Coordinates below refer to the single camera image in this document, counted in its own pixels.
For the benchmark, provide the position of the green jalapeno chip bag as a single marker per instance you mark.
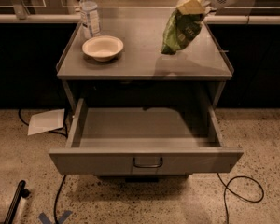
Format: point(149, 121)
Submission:
point(180, 31)

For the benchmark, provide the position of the grey metal cabinet counter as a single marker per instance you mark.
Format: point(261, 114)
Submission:
point(140, 29)

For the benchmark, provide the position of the grey open top drawer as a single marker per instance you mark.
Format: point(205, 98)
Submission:
point(104, 140)

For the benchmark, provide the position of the grey background desk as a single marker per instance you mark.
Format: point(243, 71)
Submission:
point(253, 8)

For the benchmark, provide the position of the cream white bowl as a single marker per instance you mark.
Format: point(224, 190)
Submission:
point(103, 48)

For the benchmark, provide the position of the clear plastic water bottle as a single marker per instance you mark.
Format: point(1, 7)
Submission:
point(90, 19)

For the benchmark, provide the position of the white paper sheet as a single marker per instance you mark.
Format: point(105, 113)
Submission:
point(46, 121)

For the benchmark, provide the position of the black stand base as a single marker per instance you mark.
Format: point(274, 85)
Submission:
point(20, 193)

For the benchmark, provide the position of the black drawer handle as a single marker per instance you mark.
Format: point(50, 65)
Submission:
point(149, 166)

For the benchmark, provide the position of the dark low wall cabinets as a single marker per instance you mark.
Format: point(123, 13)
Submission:
point(29, 53)

